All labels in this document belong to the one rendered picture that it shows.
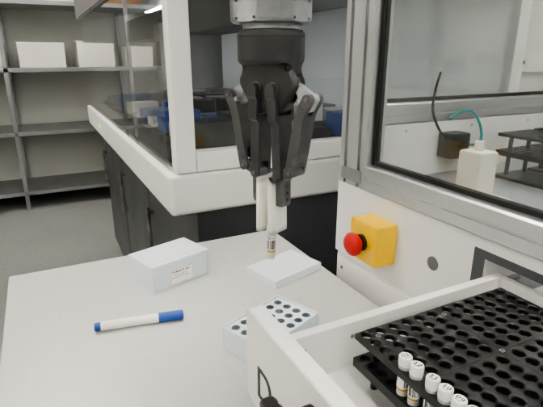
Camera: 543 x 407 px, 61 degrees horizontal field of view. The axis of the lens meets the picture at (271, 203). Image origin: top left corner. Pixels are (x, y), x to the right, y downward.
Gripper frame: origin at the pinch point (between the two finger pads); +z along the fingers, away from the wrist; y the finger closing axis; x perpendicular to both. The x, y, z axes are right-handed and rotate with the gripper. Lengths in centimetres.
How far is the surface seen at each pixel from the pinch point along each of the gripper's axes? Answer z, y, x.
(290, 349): 7.2, 13.7, -13.9
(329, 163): 11, -33, 64
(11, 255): 100, -254, 55
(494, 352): 10.0, 26.9, 1.4
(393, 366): 10.0, 20.3, -6.7
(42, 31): -36, -371, 149
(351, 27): -22.1, -8.9, 32.6
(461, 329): 10.0, 23.2, 3.3
